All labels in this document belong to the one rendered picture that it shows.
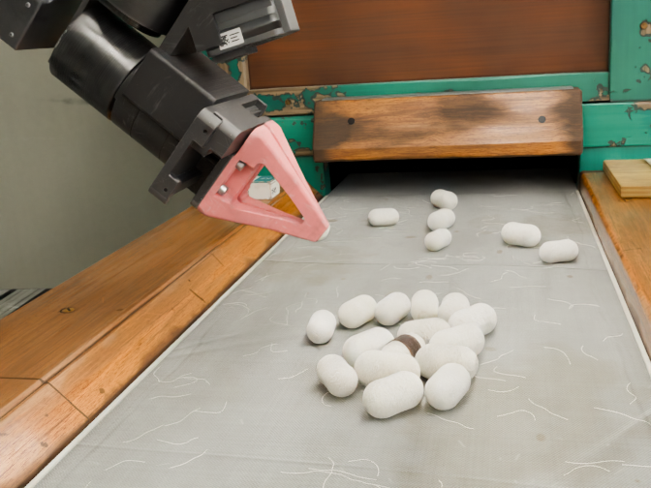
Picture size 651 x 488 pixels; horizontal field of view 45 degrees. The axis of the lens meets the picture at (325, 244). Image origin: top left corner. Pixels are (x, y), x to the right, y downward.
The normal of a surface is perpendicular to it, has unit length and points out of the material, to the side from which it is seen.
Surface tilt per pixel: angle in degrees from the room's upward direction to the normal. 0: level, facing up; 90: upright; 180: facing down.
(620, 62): 90
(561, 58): 90
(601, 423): 0
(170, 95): 90
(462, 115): 66
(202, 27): 90
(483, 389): 0
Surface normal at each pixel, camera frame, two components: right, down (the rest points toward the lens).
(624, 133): -0.22, 0.27
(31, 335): -0.07, -0.96
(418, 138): -0.23, -0.13
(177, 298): 0.64, -0.69
